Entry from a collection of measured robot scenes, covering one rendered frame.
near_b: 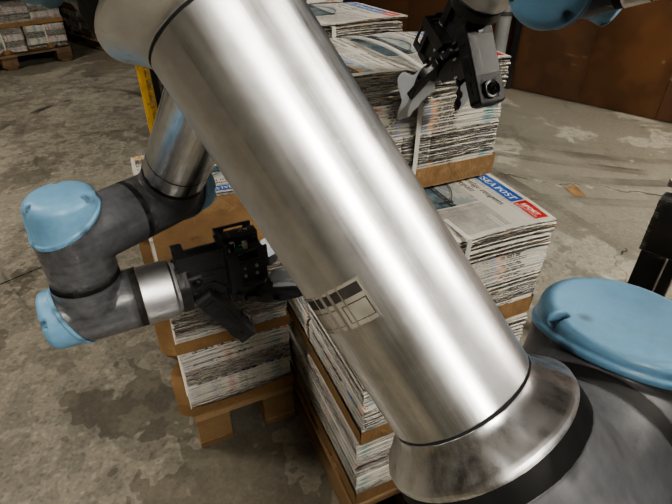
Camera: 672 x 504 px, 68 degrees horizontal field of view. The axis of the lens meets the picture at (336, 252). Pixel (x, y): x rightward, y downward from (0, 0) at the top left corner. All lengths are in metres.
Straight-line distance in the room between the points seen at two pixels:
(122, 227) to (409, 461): 0.42
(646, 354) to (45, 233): 0.53
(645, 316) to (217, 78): 0.31
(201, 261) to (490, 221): 0.51
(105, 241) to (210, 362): 0.79
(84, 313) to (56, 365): 1.35
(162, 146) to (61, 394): 1.40
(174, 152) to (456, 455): 0.41
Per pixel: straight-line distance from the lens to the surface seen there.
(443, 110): 0.94
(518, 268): 0.98
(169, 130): 0.54
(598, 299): 0.40
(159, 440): 1.63
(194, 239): 1.28
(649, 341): 0.37
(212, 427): 1.52
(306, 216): 0.23
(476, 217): 0.91
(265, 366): 1.41
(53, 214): 0.57
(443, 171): 0.98
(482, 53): 0.76
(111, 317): 0.64
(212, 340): 1.28
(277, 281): 0.67
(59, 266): 0.60
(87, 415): 1.77
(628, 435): 0.33
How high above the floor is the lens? 1.27
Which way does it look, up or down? 34 degrees down
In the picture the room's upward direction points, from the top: straight up
